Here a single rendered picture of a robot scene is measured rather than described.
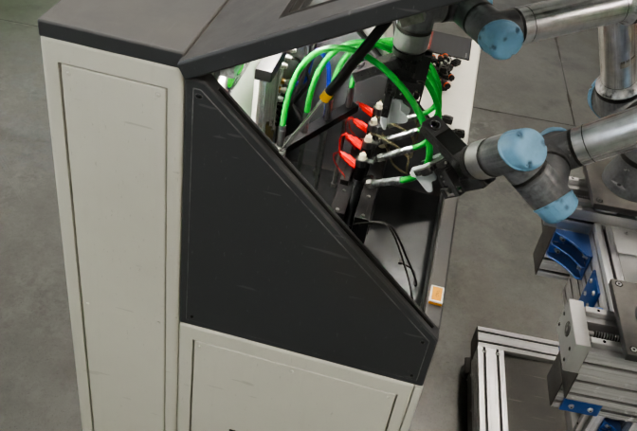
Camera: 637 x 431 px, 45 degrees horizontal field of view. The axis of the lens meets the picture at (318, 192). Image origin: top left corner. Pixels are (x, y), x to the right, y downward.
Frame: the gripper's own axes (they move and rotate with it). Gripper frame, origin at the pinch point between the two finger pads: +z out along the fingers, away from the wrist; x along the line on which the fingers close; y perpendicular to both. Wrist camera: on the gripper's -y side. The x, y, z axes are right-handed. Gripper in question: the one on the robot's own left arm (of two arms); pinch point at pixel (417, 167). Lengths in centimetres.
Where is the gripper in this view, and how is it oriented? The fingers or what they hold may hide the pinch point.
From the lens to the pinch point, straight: 167.8
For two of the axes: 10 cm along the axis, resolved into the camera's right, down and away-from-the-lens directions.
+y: 5.0, 8.6, 1.2
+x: 7.5, -5.0, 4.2
